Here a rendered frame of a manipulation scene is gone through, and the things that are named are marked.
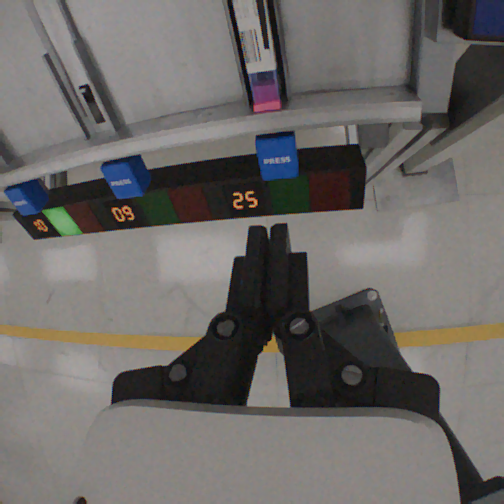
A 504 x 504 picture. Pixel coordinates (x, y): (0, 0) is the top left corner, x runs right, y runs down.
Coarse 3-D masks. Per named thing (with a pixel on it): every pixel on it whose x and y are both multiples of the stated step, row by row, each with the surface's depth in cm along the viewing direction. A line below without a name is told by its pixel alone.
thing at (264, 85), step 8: (256, 72) 14; (264, 72) 14; (272, 72) 14; (256, 80) 14; (264, 80) 14; (272, 80) 14; (256, 88) 14; (264, 88) 14; (272, 88) 14; (256, 96) 15; (264, 96) 15; (272, 96) 15; (280, 96) 15
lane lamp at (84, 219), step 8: (72, 208) 25; (80, 208) 25; (88, 208) 25; (72, 216) 26; (80, 216) 26; (88, 216) 26; (80, 224) 27; (88, 224) 27; (96, 224) 27; (88, 232) 28
